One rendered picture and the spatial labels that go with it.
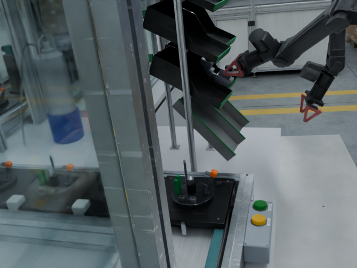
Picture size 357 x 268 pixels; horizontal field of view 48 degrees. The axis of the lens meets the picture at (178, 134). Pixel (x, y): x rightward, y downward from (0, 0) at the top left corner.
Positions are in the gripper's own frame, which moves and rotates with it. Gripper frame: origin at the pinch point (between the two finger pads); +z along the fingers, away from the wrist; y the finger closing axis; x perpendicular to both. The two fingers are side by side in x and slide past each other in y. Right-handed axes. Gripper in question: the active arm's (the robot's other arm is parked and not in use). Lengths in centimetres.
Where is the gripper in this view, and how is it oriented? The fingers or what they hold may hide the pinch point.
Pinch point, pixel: (227, 70)
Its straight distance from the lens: 152.9
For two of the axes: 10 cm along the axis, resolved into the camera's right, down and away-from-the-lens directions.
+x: 4.8, 8.4, 2.5
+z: -8.0, 3.0, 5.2
